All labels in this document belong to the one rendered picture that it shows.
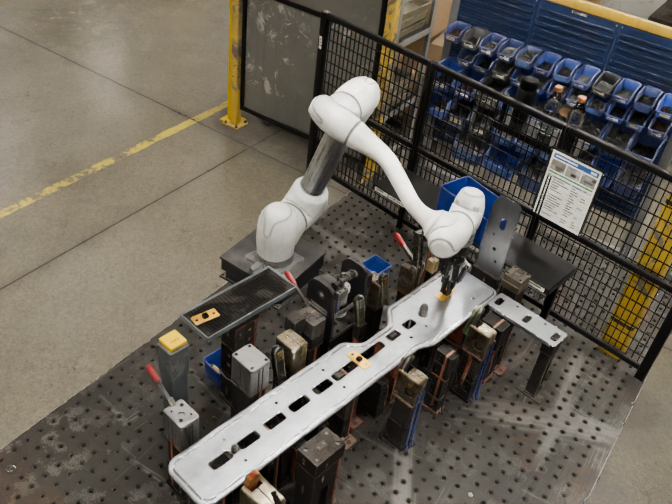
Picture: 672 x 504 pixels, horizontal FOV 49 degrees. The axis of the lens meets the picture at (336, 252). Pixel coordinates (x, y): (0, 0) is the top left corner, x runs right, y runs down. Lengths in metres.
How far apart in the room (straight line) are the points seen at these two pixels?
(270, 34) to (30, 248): 2.07
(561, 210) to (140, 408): 1.73
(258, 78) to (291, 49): 0.41
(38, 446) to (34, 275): 1.84
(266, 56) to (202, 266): 1.66
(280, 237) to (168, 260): 1.54
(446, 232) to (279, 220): 0.80
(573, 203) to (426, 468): 1.14
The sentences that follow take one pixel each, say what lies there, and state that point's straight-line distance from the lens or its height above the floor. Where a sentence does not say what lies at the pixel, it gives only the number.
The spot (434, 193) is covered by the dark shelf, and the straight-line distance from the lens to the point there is 3.22.
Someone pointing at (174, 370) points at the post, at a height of 1.07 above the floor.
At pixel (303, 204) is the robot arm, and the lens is 2.97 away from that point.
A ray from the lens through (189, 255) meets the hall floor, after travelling 4.36.
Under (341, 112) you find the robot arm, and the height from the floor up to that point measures 1.60.
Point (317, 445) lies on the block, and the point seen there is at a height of 1.03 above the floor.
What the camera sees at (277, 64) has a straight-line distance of 5.17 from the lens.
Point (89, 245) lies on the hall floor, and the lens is 4.48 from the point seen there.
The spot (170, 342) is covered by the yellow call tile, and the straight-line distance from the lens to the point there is 2.24.
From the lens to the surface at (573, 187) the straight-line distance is 2.91.
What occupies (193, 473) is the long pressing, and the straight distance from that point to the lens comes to 2.14.
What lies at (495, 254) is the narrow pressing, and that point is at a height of 1.09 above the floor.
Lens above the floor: 2.77
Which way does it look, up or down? 39 degrees down
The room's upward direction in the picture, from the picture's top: 8 degrees clockwise
